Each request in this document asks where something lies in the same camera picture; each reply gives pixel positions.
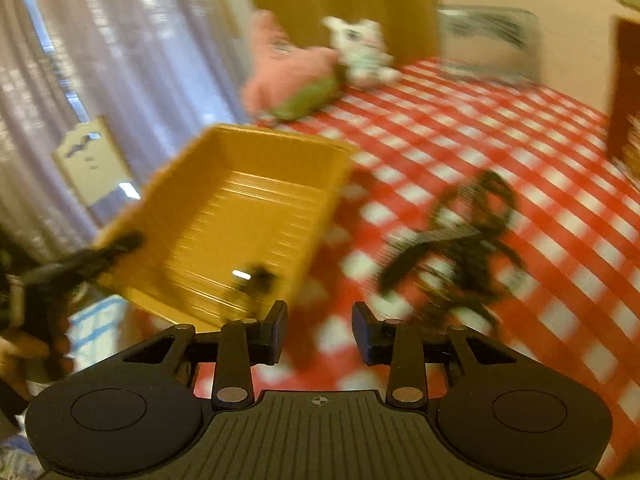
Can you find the lilac curtain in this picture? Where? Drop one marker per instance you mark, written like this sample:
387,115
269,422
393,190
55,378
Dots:
125,50

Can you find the cream chair back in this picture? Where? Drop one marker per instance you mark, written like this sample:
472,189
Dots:
92,160

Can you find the dark red board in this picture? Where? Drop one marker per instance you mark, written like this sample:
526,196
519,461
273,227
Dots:
625,95

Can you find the small black jewelry piece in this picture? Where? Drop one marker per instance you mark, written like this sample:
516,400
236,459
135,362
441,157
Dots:
255,280

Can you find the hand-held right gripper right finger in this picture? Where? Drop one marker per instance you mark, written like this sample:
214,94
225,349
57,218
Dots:
362,332

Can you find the person's left hand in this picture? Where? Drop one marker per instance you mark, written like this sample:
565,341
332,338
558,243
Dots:
25,352

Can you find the white plush toy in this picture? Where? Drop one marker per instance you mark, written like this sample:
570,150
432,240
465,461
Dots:
362,52

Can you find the yellow plastic box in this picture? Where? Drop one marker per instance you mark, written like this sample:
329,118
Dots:
240,210

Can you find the blue checkered cloth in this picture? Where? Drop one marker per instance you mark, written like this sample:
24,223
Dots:
95,330

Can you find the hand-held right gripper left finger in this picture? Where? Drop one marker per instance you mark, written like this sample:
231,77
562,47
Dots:
277,332

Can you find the pink plush toy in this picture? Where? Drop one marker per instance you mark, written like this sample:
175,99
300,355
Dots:
285,67

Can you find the clear plastic storage box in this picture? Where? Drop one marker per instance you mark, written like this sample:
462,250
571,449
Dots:
490,40

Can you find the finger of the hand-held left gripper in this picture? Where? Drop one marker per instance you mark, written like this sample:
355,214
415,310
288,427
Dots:
95,257

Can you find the red checkered tablecloth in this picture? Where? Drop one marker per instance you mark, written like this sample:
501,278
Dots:
500,125

